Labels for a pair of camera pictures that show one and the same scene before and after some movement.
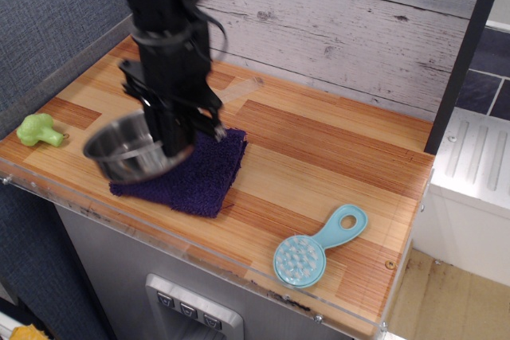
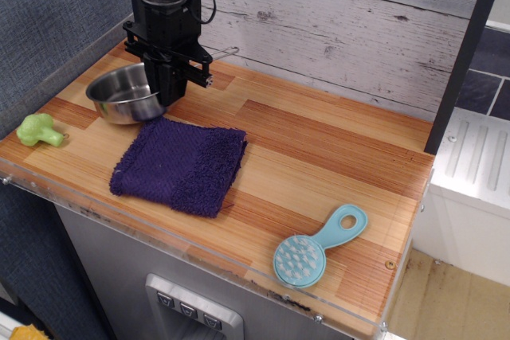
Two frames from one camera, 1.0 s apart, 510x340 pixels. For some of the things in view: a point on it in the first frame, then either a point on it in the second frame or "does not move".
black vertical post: [462, 65] does not move
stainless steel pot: [126, 149] -> [120, 95]
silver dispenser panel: [179, 313] does not move
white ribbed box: [464, 218] does not move
